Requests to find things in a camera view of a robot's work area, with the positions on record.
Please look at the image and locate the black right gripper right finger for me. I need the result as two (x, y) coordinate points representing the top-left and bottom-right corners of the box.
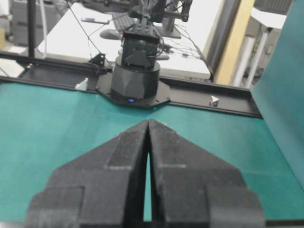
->
(149, 120), (265, 228)

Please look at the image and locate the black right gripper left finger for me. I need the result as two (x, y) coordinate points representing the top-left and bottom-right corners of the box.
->
(25, 120), (148, 228)

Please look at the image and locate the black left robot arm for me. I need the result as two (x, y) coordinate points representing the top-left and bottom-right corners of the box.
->
(110, 0), (192, 107)

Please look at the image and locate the white plastic clip right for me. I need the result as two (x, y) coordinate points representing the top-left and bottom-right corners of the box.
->
(209, 95), (219, 107)

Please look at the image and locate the white plastic clip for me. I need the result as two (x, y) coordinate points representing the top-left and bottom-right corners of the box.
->
(75, 77), (88, 91)
(209, 95), (219, 107)

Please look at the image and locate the white plastic clip left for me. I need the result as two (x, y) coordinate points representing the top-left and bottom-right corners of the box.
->
(75, 77), (88, 91)

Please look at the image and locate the green backdrop sheet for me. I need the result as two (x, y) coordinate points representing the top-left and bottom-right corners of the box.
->
(251, 0), (304, 185)

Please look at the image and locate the grey computer mouse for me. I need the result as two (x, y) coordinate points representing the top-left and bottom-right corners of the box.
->
(100, 29), (121, 40)

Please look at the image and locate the black monitor stand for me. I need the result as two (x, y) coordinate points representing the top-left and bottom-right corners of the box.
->
(159, 16), (181, 39)

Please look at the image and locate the white desk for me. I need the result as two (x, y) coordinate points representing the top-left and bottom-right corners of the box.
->
(38, 3), (211, 81)

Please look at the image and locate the smartphone on desk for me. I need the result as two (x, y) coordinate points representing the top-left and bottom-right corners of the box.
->
(81, 18), (109, 25)

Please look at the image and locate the black computer keyboard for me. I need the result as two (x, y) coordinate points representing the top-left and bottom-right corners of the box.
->
(112, 12), (136, 34)

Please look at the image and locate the grey cabinet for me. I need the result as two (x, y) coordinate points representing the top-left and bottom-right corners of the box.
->
(11, 0), (67, 47)

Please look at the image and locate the black aluminium frame rail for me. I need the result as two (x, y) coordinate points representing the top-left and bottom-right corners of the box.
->
(0, 51), (263, 119)

